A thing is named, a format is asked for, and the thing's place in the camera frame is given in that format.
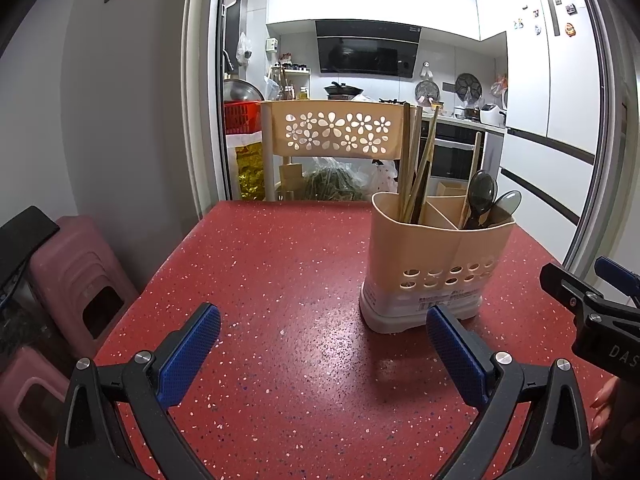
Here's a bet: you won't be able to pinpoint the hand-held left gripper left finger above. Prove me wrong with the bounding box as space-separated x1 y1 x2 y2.
56 303 222 480

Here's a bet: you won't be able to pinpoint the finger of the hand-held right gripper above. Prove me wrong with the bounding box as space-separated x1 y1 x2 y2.
594 256 640 307
539 262 606 312

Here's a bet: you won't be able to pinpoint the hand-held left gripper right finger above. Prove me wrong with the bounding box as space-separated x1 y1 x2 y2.
426 305 593 480

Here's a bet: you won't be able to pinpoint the black-handled metal spoon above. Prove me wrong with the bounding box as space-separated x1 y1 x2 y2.
460 170 498 231
490 190 522 227

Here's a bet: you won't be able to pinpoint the beige plastic utensil holder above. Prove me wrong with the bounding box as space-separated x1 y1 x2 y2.
359 191 516 335

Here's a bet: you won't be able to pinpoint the plain wooden chopstick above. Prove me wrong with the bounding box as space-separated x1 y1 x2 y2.
405 106 424 223
462 131 482 226

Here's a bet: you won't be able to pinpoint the dark chopsticks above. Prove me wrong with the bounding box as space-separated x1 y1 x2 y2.
411 160 433 225

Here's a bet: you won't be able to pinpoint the printed wooden chopstick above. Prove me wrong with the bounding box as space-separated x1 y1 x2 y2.
397 102 415 223

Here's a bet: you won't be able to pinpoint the person's right hand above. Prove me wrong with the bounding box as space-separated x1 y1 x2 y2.
590 377 622 436

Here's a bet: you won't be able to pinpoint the tall pink plastic stool stack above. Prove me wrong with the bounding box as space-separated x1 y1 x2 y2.
27 216 141 356

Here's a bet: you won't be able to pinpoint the low pink plastic stool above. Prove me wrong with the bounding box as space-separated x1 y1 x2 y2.
0 347 76 451

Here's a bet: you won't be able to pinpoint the black built-in oven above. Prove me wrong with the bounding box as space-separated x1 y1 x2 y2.
432 122 483 181

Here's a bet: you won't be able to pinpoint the white rice cooker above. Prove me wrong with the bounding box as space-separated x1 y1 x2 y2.
479 104 507 127

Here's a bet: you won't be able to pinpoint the yellow foil bag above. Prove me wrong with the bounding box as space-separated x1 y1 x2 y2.
235 142 266 201

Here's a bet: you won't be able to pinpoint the white refrigerator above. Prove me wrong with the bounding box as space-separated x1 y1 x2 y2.
500 0 606 231

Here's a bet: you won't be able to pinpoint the white dotted plastic bag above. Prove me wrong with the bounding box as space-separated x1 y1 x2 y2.
370 160 400 193

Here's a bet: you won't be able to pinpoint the small cardboard box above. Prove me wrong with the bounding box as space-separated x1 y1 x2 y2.
279 157 305 201

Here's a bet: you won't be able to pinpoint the bag of green vegetables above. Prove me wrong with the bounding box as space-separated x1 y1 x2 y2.
300 157 371 202

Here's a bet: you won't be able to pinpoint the dark round tray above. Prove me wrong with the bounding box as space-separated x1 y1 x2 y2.
455 72 483 103

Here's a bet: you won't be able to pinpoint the round metal rack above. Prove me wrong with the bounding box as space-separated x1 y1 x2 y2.
414 80 441 106

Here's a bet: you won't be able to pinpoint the red plastic basket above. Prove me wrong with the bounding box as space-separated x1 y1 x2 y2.
224 101 263 133

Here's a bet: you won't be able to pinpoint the beige flower-pattern storage cart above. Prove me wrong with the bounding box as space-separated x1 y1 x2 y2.
257 100 416 202

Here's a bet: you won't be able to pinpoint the metal pot lid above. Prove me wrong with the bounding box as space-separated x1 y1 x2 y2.
224 79 263 103

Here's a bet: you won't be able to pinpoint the black wok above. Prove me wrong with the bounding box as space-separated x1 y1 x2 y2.
324 81 365 100

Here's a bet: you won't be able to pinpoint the white spice shelf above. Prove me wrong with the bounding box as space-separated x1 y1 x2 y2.
270 62 313 101

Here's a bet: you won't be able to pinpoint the black range hood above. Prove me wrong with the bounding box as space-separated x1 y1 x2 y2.
315 20 422 80

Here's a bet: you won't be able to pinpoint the silver door frame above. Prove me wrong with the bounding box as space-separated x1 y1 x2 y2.
562 0 636 281
182 0 236 221

